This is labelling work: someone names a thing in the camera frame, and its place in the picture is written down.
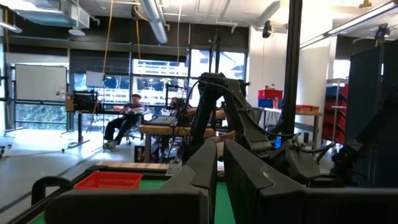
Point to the black vertical rig post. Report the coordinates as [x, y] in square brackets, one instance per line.
[292, 62]

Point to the wooden side table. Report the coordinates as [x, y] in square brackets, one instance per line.
[308, 112]

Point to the black hanging ceiling device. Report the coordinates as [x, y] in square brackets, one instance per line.
[266, 29]

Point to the white whiteboard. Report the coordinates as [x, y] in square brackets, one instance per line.
[40, 82]

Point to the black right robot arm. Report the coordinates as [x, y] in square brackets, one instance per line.
[236, 105]

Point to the black metal table frame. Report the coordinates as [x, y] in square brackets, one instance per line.
[93, 169]

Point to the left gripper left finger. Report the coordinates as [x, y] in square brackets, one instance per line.
[124, 207]

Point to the black mesh box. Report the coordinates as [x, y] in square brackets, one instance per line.
[85, 101]

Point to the blue storage box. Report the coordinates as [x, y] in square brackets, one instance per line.
[265, 103]

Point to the red plastic basket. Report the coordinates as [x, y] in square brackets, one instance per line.
[107, 181]

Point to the silver ventilation duct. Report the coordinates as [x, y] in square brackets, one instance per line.
[155, 21]

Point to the ceiling light strip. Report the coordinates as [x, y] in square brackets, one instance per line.
[351, 23]

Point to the dark blue partition wall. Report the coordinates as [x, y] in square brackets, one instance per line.
[363, 93]

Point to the red storage box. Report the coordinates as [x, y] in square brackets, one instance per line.
[270, 94]

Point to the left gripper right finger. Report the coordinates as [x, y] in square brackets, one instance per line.
[311, 207]

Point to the shelf with red bins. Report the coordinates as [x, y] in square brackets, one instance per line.
[337, 112]

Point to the wooden workbench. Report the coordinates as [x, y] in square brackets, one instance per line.
[155, 129]

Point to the small white screen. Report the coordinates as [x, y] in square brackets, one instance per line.
[94, 79]

